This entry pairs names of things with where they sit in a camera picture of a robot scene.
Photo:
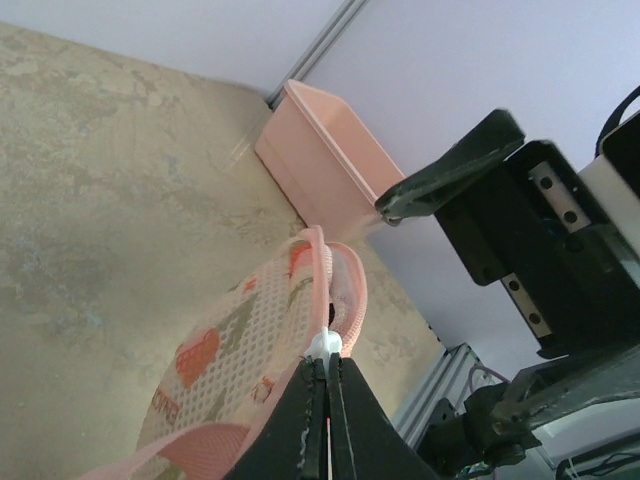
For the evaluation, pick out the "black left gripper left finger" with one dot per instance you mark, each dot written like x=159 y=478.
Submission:
x=293 y=443

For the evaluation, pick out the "aluminium front rail base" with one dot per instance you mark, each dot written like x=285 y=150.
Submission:
x=447 y=377

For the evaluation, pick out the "floral mesh laundry bag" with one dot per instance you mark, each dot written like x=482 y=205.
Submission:
x=229 y=372

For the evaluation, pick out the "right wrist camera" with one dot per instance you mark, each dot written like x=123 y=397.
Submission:
x=613 y=178

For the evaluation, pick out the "right rear aluminium frame post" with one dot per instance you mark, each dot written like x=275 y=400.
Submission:
x=319 y=47

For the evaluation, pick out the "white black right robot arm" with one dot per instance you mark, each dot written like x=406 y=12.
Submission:
x=499 y=422

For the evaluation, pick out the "pink plastic bin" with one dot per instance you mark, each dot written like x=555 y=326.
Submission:
x=326 y=161

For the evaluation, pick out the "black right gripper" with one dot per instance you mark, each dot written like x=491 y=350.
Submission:
x=532 y=225

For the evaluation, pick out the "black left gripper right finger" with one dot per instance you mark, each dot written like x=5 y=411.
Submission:
x=364 y=444

